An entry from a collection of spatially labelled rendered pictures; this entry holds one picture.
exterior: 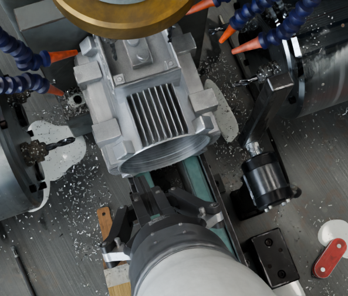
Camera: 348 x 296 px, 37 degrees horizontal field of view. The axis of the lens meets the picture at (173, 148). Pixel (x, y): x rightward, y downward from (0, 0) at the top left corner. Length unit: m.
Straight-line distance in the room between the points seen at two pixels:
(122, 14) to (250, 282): 0.33
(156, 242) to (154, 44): 0.43
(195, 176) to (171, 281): 0.59
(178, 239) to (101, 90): 0.45
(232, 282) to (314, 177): 0.78
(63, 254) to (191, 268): 0.71
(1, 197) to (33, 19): 0.26
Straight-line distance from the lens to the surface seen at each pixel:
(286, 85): 0.63
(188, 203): 0.55
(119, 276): 1.01
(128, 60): 0.78
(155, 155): 0.91
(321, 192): 1.08
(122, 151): 0.76
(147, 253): 0.41
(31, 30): 0.79
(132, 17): 0.56
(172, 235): 0.42
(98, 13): 0.56
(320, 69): 0.79
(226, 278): 0.33
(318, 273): 1.04
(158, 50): 0.78
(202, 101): 0.80
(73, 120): 0.98
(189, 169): 0.92
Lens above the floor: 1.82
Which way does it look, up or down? 74 degrees down
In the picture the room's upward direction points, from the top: 5 degrees clockwise
